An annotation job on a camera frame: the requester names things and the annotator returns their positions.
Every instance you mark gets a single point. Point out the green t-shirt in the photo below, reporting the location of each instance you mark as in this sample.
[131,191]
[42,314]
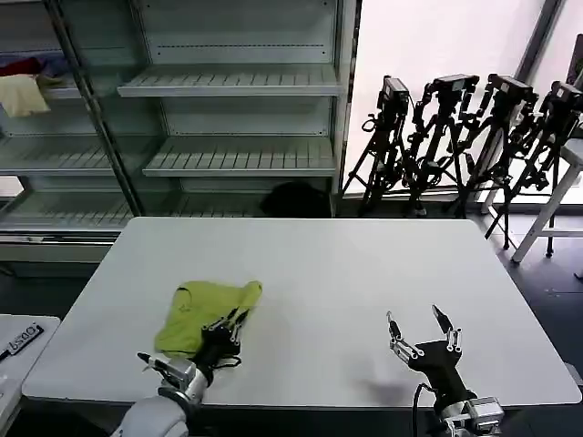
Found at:
[200,309]

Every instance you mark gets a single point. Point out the white desk frame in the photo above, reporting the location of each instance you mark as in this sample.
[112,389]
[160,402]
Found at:
[542,218]

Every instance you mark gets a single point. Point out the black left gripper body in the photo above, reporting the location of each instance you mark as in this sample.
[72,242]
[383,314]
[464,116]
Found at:
[217,346]

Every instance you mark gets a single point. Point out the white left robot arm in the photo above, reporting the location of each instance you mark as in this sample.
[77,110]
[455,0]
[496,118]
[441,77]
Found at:
[155,416]

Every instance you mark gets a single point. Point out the small white side table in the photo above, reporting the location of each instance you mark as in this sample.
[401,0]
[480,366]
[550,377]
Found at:
[18,387]

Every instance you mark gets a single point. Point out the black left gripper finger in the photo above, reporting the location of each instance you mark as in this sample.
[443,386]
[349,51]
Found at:
[223,321]
[237,328]

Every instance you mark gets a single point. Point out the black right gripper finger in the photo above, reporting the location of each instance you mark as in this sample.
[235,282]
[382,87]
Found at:
[395,330]
[444,321]

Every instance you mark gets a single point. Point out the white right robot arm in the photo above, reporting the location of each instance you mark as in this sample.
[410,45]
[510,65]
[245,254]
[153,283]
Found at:
[483,412]

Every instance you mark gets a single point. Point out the white empty shelf unit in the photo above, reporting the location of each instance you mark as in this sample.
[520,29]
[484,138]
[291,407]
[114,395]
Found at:
[241,86]

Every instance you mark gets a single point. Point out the black tripod with camera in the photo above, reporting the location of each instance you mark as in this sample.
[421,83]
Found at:
[387,136]
[498,114]
[444,118]
[558,114]

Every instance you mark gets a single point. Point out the black bag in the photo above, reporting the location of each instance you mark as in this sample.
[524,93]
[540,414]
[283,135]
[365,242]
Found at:
[296,200]

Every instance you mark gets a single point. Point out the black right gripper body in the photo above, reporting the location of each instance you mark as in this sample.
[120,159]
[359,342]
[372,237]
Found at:
[439,364]

